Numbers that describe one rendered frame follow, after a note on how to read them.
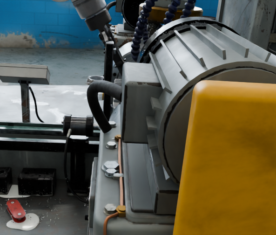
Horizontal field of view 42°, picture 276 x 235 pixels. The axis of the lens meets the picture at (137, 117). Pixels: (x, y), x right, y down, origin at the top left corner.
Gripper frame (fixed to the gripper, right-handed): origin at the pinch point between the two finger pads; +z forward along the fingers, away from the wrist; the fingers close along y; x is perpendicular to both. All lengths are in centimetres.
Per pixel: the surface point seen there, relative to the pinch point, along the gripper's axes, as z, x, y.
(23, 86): -8.0, 36.8, 15.1
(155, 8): -15.6, -16.1, -13.1
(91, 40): 64, 82, 546
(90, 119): 1.7, 12.0, -20.7
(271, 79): -14, -20, -79
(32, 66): -12.8, 29.8, 15.1
